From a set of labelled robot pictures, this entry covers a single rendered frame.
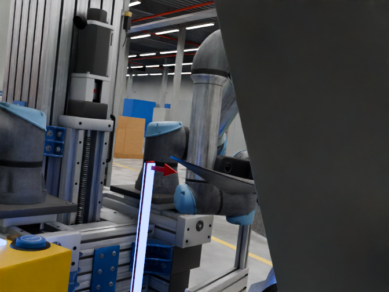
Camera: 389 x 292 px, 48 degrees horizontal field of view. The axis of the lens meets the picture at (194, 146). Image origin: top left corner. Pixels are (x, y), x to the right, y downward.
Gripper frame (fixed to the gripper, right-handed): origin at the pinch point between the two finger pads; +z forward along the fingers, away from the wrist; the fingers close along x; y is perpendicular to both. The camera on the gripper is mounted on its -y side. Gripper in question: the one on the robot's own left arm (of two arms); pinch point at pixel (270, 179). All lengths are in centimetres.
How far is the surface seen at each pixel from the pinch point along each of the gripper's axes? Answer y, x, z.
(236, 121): 208, -48, -1090
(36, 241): -37.4, 13.9, 21.2
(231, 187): -7.7, 2.9, 2.5
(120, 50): -53, -45, -207
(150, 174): -23.2, 3.9, 0.9
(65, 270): -32.8, 17.2, 20.9
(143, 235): -22.1, 15.5, 1.0
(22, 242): -39.2, 14.2, 21.6
